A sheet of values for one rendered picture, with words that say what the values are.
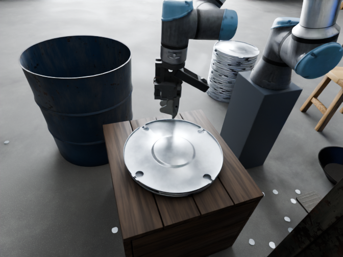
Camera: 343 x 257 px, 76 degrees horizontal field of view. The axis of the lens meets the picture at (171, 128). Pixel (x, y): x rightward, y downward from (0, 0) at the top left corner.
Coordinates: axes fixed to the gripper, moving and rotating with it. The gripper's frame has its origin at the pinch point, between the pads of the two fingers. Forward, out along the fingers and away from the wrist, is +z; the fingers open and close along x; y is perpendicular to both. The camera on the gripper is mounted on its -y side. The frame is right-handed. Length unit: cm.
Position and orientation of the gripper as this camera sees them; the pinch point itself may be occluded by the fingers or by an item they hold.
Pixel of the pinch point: (174, 115)
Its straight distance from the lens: 75.9
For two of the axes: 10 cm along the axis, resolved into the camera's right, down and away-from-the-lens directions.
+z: -0.7, 7.5, 6.6
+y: -10.0, -0.4, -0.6
